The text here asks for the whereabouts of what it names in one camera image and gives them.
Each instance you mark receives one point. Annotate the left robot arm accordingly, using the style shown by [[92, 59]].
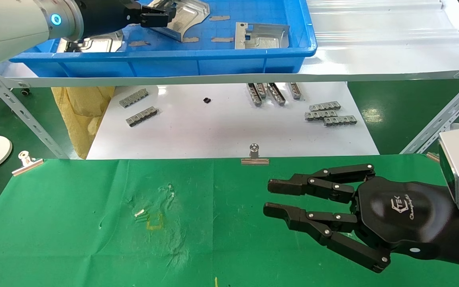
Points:
[[22, 24]]

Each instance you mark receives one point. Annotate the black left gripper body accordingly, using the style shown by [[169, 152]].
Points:
[[106, 16]]

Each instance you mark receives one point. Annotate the stamped sheet metal part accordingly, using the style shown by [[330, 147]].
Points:
[[189, 18], [102, 43], [261, 38]]

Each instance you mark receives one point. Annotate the small white screw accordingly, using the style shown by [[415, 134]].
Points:
[[139, 213]]

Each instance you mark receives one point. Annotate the green table cloth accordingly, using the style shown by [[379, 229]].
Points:
[[134, 239]]

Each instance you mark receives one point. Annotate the blue plastic bin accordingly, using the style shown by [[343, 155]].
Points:
[[165, 65]]

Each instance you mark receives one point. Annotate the perforated steel angle brace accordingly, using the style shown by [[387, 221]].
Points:
[[26, 115], [444, 115]]

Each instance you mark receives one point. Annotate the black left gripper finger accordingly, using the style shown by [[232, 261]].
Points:
[[153, 20], [169, 12]]

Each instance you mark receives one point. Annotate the white shelf board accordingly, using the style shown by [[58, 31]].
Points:
[[373, 59]]

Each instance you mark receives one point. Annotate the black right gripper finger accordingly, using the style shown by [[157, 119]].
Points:
[[325, 229], [317, 185]]

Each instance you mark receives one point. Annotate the grey metal connector block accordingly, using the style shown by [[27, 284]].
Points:
[[262, 89], [341, 121], [276, 94], [134, 98], [142, 116], [325, 106], [295, 91], [254, 95], [319, 115]]

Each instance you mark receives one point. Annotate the yellow cloth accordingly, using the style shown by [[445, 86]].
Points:
[[82, 111]]

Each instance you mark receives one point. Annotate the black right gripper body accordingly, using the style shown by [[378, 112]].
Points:
[[401, 215]]

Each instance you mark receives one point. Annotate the grey tape strip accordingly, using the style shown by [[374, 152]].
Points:
[[222, 39], [139, 44], [191, 40], [219, 18]]

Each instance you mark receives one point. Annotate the clear corrugated plastic sheet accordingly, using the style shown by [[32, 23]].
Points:
[[373, 24]]

